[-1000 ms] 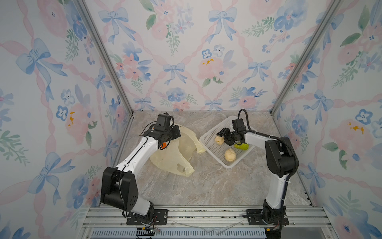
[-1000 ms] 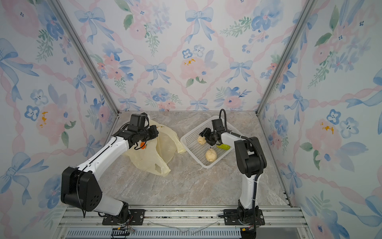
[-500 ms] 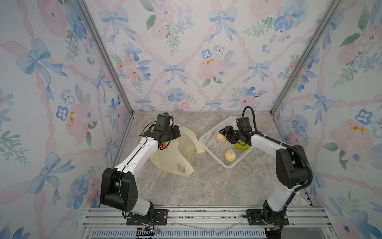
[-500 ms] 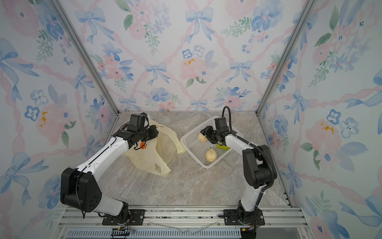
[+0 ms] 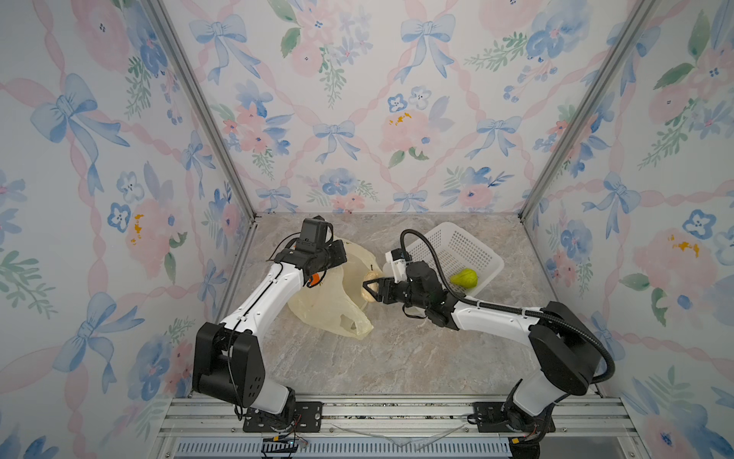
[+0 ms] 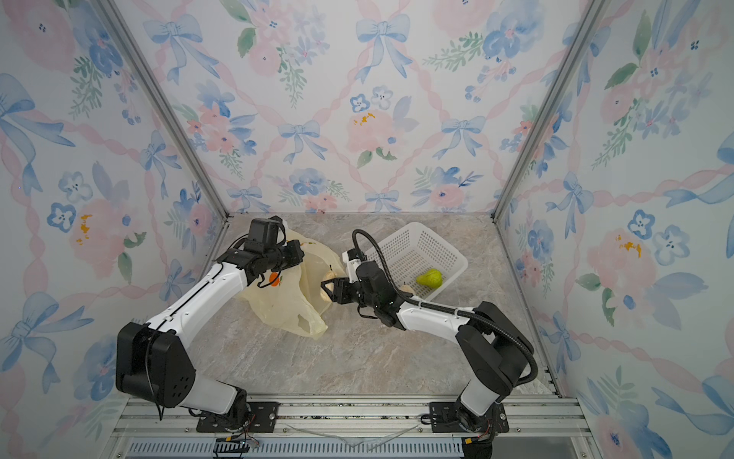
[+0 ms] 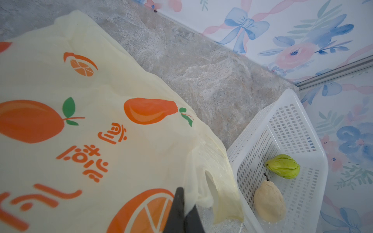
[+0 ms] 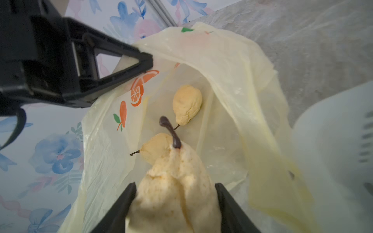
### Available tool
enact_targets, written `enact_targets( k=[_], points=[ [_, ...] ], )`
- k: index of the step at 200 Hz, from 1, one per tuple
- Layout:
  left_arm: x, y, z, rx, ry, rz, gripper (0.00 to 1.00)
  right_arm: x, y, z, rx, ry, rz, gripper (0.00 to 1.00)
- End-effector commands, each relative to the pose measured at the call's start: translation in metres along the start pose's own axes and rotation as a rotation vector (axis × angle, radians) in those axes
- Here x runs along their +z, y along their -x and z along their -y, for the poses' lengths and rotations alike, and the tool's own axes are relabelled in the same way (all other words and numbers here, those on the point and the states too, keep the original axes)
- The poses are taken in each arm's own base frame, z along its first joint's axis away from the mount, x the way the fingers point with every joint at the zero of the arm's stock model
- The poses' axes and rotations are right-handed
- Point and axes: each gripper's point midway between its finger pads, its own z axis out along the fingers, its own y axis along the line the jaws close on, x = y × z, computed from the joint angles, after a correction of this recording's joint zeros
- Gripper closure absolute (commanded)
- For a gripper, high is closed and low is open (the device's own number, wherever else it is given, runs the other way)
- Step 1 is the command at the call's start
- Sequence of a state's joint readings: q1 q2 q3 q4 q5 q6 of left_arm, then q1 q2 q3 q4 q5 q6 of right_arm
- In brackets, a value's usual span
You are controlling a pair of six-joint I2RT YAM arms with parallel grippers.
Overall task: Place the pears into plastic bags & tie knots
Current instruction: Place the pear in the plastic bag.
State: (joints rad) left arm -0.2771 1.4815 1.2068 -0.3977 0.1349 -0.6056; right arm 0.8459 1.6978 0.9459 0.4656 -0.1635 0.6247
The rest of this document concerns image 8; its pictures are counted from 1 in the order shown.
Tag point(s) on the beige pear front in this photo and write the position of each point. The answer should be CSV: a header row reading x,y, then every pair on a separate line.
x,y
157,147

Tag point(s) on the left aluminium corner post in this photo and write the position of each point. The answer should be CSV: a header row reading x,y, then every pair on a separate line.
x,y
163,13

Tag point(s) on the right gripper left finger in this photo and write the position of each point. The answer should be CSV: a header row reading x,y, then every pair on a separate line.
x,y
114,220

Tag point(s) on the beige pear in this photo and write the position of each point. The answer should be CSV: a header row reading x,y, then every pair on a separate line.
x,y
176,195
187,103
157,147

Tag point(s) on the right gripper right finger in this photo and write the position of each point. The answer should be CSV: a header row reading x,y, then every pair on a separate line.
x,y
234,219

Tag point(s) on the yellow plastic bag fruit print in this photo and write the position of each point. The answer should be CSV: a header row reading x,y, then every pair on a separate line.
x,y
241,132

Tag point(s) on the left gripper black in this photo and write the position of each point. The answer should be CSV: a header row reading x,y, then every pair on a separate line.
x,y
47,58

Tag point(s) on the white plastic basket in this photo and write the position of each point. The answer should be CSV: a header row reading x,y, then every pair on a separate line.
x,y
333,147

